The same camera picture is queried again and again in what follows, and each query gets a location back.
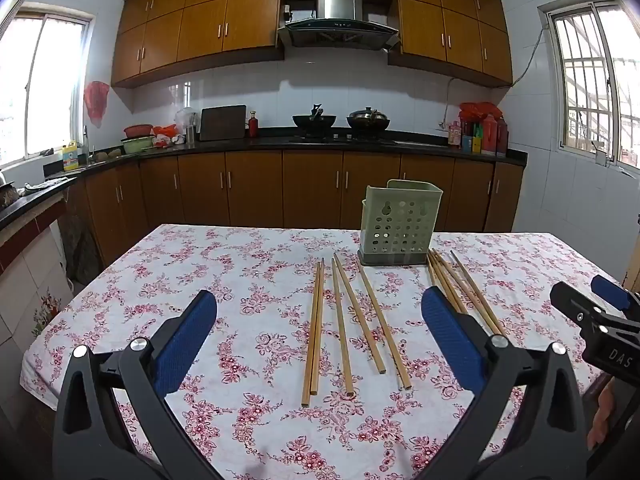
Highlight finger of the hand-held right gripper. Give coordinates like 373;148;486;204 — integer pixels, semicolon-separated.
551;282;608;331
591;275;640;318

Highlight sliding window plain frame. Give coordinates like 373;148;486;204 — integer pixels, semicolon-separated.
0;7;96;168

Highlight dark sack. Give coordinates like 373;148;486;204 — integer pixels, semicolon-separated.
60;210;103;286

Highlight clear plastic bag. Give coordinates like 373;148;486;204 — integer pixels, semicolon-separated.
174;107;198;133

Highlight window with security bars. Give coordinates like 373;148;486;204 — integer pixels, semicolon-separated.
537;0;640;178

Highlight red and white plastic bag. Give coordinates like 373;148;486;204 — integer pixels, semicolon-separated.
152;125;183;148

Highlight steel range hood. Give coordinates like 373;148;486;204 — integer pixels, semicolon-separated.
277;0;401;52

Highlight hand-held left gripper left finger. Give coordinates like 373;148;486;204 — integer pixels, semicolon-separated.
52;289;226;480

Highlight red bag over bottles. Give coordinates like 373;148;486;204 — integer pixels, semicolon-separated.
459;101;505;121

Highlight grey wall hose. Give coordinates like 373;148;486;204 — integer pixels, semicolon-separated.
437;77;456;128

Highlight wooden wall cabinets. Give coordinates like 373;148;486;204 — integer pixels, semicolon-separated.
111;0;514;88

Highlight person's right hand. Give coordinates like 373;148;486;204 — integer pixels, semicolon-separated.
587;385;619;451

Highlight grey cloth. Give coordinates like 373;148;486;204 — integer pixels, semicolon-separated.
22;175;66;196

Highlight green plastic basin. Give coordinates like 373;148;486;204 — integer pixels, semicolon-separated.
121;135;155;155

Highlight green perforated utensil holder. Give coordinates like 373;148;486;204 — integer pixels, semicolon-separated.
358;179;444;267

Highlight black pot with lid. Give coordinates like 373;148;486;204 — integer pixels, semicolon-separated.
346;106;391;132

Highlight wooden base cabinets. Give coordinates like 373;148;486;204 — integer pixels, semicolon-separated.
65;149;526;266

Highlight red hanging plastic bag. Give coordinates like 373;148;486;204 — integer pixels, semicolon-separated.
83;81;111;128

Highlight black wok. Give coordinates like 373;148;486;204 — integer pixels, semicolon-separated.
292;104;338;136

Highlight dark cutting board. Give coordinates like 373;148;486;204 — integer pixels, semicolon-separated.
198;104;248;142

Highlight black kitchen countertop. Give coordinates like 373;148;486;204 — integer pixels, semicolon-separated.
0;130;528;231

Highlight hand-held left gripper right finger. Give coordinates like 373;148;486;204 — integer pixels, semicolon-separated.
421;286;588;480

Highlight black gas stove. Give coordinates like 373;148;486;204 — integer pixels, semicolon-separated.
287;131;401;145

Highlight red floral tablecloth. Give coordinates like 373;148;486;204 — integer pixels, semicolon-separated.
20;223;626;480

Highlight white wall cable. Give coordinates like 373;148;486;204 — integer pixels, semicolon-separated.
510;25;546;86

